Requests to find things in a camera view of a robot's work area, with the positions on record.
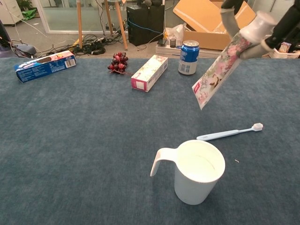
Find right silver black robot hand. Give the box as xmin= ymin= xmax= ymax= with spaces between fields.
xmin=220 ymin=0 xmax=300 ymax=59

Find floral toothpaste tube white cap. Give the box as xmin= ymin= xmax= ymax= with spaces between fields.
xmin=191 ymin=10 xmax=278 ymax=111

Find light blue toothbrush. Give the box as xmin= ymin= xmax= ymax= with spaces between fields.
xmin=196 ymin=122 xmax=264 ymax=142

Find blue white soda can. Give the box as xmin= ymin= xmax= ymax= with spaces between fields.
xmin=178 ymin=40 xmax=200 ymax=75

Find floral pink toothpaste carton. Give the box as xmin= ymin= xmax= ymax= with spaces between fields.
xmin=131 ymin=54 xmax=169 ymax=93

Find small colourful snack box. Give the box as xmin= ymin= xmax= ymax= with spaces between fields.
xmin=279 ymin=41 xmax=292 ymax=53

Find black cloth covered object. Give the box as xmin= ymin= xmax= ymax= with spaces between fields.
xmin=276 ymin=20 xmax=300 ymax=52

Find white plastic basket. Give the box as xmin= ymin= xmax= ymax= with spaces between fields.
xmin=268 ymin=45 xmax=300 ymax=59

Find stacked aluminium profiles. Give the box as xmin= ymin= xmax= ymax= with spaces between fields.
xmin=155 ymin=44 xmax=223 ymax=59

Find open brown cardboard box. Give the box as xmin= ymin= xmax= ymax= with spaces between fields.
xmin=172 ymin=0 xmax=256 ymax=52

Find white plastic bag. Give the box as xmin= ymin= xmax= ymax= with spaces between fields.
xmin=165 ymin=23 xmax=186 ymax=47

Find black computer tower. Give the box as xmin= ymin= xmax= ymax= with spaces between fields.
xmin=126 ymin=4 xmax=165 ymax=47

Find wooden easel leg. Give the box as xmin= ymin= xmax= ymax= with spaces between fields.
xmin=104 ymin=0 xmax=114 ymax=35
xmin=76 ymin=0 xmax=84 ymax=49
xmin=114 ymin=0 xmax=128 ymax=51

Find dark red grape bunch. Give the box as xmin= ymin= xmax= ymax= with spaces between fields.
xmin=107 ymin=52 xmax=134 ymax=76

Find blue table mat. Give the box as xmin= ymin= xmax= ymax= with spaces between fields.
xmin=0 ymin=57 xmax=300 ymax=225

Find blue cookie box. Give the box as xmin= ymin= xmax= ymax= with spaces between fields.
xmin=14 ymin=50 xmax=77 ymax=83

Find green plastic bag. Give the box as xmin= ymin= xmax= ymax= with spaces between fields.
xmin=21 ymin=8 xmax=38 ymax=21

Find dark blue office chair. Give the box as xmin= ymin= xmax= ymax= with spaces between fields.
xmin=0 ymin=20 xmax=37 ymax=59

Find white cabinet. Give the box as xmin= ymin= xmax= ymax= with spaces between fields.
xmin=0 ymin=0 xmax=24 ymax=25

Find blue network cable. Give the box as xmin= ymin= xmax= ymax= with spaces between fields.
xmin=127 ymin=18 xmax=165 ymax=36

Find white plastic cup with handle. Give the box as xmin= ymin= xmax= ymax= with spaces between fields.
xmin=150 ymin=139 xmax=226 ymax=206

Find black cable tangle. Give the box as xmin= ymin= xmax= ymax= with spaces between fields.
xmin=53 ymin=34 xmax=127 ymax=56

